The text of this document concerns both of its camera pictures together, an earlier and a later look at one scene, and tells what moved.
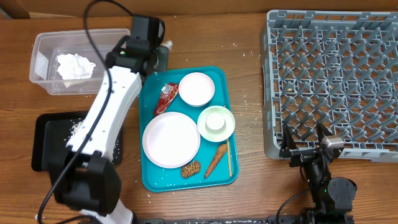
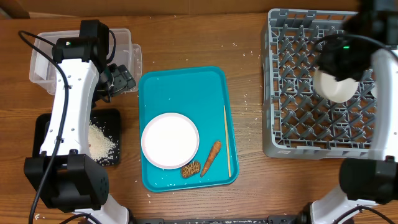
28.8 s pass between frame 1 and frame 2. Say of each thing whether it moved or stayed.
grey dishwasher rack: stayed
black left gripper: moved
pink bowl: moved
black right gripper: moved
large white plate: stayed
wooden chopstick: stayed
